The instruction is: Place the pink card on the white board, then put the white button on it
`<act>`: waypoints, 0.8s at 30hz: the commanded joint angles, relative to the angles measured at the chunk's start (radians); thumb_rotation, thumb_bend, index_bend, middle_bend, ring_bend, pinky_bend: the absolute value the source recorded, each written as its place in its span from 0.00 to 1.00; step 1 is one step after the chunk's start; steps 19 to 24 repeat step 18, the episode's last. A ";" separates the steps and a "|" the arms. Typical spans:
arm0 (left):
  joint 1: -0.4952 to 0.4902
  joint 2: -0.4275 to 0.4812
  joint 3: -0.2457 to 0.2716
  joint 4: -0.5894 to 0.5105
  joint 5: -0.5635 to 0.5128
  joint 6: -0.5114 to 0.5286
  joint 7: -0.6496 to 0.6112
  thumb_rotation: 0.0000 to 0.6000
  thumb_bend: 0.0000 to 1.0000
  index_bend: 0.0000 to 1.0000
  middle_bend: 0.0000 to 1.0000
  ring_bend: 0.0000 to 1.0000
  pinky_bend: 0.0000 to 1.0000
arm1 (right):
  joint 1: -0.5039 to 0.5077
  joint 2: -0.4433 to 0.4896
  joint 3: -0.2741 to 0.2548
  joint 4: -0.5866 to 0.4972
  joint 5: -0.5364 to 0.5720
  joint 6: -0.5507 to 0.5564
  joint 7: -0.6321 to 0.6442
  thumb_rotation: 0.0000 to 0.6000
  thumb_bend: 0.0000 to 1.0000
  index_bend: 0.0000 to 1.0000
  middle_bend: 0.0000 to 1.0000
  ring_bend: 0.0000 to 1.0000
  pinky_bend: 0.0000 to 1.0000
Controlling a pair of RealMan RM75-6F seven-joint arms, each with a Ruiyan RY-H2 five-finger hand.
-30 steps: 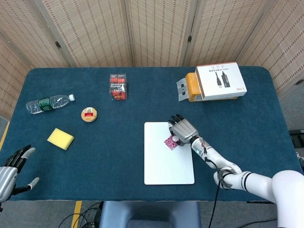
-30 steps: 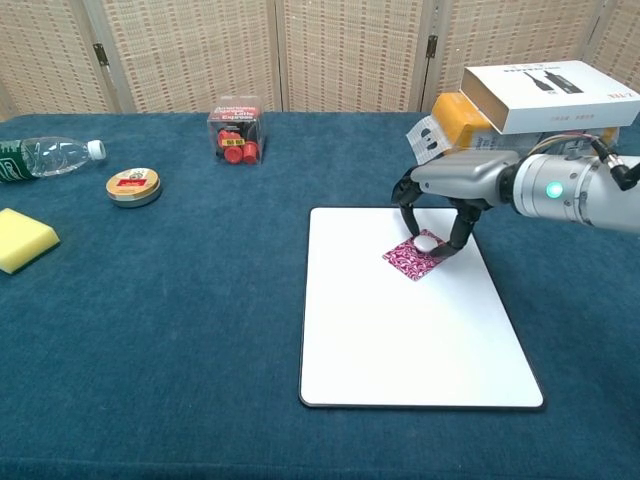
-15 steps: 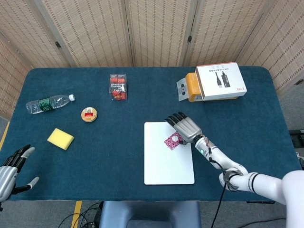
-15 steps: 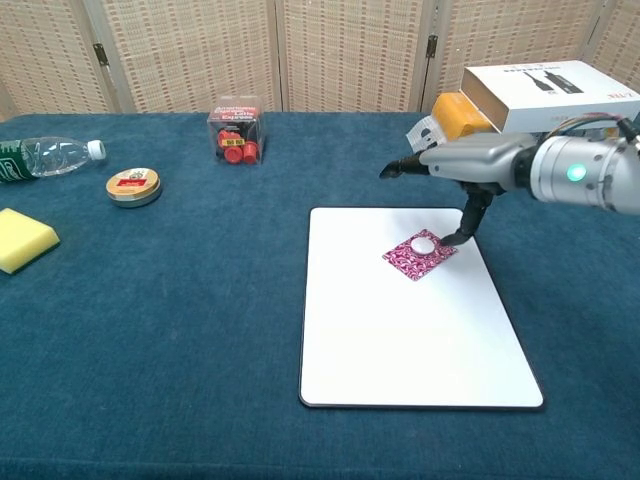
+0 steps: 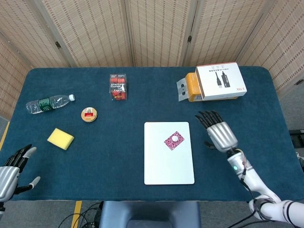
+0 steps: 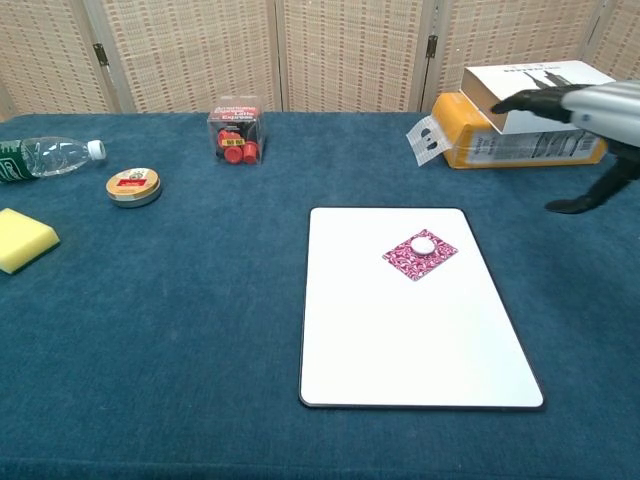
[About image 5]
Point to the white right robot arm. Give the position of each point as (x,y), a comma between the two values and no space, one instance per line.
(254,183)

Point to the white rectangular board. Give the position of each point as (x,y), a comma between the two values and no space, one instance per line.
(166,166)

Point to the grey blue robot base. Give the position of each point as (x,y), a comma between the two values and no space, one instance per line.
(149,213)

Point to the yellow plastic wrapped package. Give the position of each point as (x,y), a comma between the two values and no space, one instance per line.
(192,86)

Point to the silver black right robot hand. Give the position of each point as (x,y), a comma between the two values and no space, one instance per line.
(222,136)

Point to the clear water bottle green label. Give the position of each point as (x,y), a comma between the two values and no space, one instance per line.
(47,104)

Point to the pink glitter square piece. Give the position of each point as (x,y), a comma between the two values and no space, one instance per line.
(169,144)

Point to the round gold tin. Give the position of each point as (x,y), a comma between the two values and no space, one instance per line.
(89,114)

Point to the blue tablecloth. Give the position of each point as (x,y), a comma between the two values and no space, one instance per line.
(107,154)

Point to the yellow sponge green backing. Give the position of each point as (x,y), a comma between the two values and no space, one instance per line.
(60,138)

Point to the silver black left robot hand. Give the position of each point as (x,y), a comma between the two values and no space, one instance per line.
(8,180)

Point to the woven folding screen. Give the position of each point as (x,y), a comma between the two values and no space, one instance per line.
(95,31)

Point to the yellow floor tape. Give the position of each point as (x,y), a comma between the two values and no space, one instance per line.
(76,213)

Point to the small white round token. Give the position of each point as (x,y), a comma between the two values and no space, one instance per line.
(175,139)

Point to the clear box of red capsules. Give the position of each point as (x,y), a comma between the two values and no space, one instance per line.
(118,86)

